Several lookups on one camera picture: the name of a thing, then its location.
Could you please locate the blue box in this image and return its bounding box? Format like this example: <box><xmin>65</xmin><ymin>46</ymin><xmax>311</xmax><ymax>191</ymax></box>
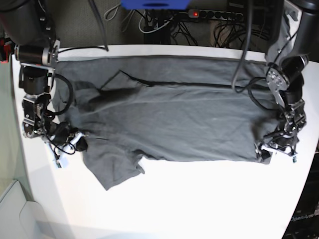
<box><xmin>120</xmin><ymin>0</ymin><xmax>190</xmax><ymax>10</ymax></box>

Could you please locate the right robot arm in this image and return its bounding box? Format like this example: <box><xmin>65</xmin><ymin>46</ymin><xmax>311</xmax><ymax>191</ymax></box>
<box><xmin>0</xmin><ymin>0</ymin><xmax>88</xmax><ymax>153</ymax></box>

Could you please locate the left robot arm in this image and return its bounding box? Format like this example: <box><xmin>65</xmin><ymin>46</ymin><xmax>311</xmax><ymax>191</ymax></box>
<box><xmin>255</xmin><ymin>0</ymin><xmax>319</xmax><ymax>163</ymax></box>

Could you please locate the red clamp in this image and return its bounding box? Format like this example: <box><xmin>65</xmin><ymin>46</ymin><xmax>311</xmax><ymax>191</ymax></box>
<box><xmin>0</xmin><ymin>38</ymin><xmax>10</xmax><ymax>63</ymax></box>

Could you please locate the grey t-shirt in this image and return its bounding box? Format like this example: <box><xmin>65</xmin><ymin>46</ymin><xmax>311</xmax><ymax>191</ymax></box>
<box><xmin>56</xmin><ymin>57</ymin><xmax>277</xmax><ymax>190</ymax></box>

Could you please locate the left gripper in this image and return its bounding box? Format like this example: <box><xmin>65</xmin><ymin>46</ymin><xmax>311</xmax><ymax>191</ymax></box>
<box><xmin>261</xmin><ymin>131</ymin><xmax>299</xmax><ymax>162</ymax></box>

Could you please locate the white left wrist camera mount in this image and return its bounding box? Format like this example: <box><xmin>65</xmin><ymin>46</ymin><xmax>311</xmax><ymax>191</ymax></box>
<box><xmin>254</xmin><ymin>141</ymin><xmax>297</xmax><ymax>163</ymax></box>

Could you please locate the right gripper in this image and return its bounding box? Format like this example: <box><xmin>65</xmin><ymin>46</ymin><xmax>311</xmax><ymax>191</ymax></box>
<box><xmin>48</xmin><ymin>121</ymin><xmax>81</xmax><ymax>144</ymax></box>

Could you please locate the black power strip red switch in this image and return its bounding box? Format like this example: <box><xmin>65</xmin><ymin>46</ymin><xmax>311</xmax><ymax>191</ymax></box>
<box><xmin>187</xmin><ymin>9</ymin><xmax>244</xmax><ymax>22</ymax></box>

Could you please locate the grey bin at table corner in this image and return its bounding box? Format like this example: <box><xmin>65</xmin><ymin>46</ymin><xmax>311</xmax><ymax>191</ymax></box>
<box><xmin>0</xmin><ymin>180</ymin><xmax>55</xmax><ymax>239</ymax></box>

